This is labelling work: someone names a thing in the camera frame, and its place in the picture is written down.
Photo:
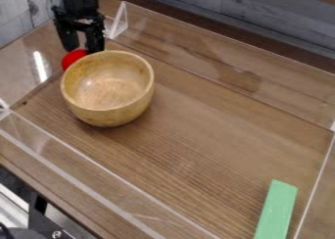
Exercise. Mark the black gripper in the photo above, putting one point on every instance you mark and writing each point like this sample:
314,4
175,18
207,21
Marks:
73,15

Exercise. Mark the red ball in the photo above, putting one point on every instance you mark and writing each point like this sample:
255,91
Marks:
72,57

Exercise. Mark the wooden bowl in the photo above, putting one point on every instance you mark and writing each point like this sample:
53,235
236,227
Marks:
108,87

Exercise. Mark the clear acrylic tray walls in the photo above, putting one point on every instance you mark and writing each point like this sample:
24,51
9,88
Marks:
240,118

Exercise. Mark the green tape strip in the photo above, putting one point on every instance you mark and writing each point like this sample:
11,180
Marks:
276,212

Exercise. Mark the clear acrylic corner bracket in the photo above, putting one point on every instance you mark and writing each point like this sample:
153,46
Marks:
117,24

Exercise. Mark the black metal bracket with screw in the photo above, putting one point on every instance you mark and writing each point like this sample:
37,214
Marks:
40,223

